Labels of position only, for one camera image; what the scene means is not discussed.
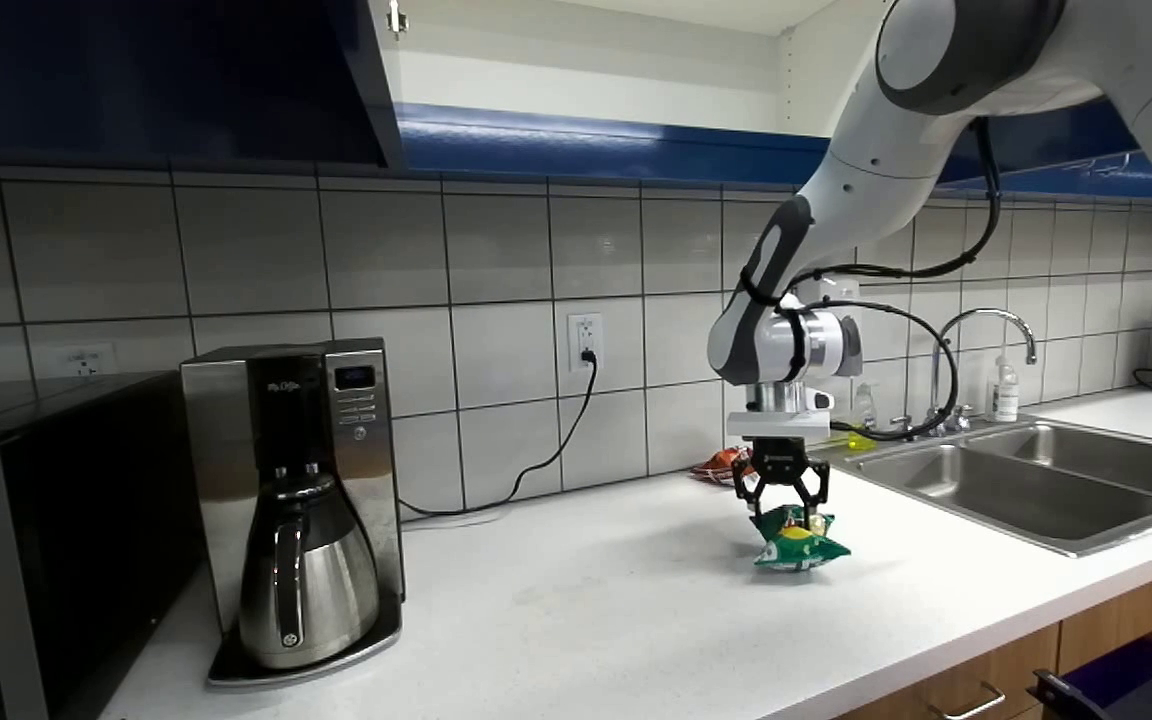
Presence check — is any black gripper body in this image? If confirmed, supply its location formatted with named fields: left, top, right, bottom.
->
left=749, top=434, right=817, bottom=489

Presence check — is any green Lays chip bag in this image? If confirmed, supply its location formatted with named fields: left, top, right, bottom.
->
left=749, top=501, right=857, bottom=577

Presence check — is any red snack bag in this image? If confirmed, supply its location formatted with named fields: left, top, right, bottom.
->
left=694, top=444, right=751, bottom=489

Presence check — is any small white pump bottle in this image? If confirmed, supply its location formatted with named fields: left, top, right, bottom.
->
left=988, top=348, right=1027, bottom=430

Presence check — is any stainless steel double sink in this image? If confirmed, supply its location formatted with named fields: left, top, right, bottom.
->
left=827, top=416, right=1152, bottom=562

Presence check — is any chrome kitchen faucet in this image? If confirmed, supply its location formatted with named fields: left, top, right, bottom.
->
left=927, top=304, right=1043, bottom=439

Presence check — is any wooden base cabinet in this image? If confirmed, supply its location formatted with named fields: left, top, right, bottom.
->
left=839, top=557, right=1152, bottom=720

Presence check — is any blue chair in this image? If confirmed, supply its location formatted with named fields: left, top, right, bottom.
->
left=1027, top=638, right=1152, bottom=720

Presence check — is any stainless steel coffee maker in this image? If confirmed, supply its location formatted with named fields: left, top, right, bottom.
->
left=174, top=336, right=408, bottom=692

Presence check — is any blue open cabinet door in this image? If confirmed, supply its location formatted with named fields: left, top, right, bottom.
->
left=934, top=92, right=1152, bottom=204

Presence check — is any stainless steel coffee carafe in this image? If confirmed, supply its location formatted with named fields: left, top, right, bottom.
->
left=231, top=484, right=387, bottom=678

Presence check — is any black and silver microwave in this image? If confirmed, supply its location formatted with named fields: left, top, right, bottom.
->
left=0, top=373, right=208, bottom=720

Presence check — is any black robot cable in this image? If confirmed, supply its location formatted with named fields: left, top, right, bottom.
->
left=780, top=117, right=1007, bottom=444

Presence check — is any black power cord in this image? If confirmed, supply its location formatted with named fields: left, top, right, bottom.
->
left=397, top=348, right=604, bottom=523

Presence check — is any white wall outlet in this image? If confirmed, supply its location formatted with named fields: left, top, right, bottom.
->
left=564, top=309, right=606, bottom=375

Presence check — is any metal drawer handle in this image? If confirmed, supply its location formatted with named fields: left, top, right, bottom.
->
left=927, top=685, right=1016, bottom=720

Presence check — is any white open wall cabinet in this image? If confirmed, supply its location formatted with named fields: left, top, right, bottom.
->
left=367, top=0, right=887, bottom=193

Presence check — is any blue closed wall cabinet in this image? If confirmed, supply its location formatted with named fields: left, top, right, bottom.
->
left=0, top=0, right=405, bottom=176

